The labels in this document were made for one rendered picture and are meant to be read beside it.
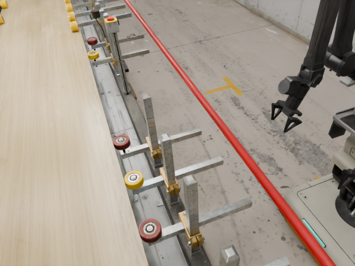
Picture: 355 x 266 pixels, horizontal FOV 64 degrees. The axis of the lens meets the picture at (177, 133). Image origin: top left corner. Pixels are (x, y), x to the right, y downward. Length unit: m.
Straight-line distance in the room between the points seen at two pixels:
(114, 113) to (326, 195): 1.48
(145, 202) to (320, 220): 1.04
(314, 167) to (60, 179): 1.95
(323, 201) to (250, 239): 0.52
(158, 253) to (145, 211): 0.22
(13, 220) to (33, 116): 0.66
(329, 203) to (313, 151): 0.78
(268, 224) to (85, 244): 1.39
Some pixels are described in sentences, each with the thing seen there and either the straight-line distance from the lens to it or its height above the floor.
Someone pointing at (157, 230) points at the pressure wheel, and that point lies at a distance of 1.07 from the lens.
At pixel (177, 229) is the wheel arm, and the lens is 1.14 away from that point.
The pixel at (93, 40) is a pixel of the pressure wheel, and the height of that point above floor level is 0.91.
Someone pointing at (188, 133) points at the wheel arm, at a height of 0.82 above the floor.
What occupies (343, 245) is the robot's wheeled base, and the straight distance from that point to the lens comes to 1.90.
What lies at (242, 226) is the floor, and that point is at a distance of 2.13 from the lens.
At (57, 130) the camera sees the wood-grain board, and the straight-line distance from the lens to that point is 1.59.
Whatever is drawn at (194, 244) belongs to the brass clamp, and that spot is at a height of 0.84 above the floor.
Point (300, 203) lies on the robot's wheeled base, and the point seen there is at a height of 0.28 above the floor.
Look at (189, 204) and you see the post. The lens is 0.94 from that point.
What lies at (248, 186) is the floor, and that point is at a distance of 2.33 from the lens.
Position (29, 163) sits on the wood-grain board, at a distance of 1.48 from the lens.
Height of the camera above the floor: 1.84
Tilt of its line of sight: 42 degrees down
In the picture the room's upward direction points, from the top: 5 degrees counter-clockwise
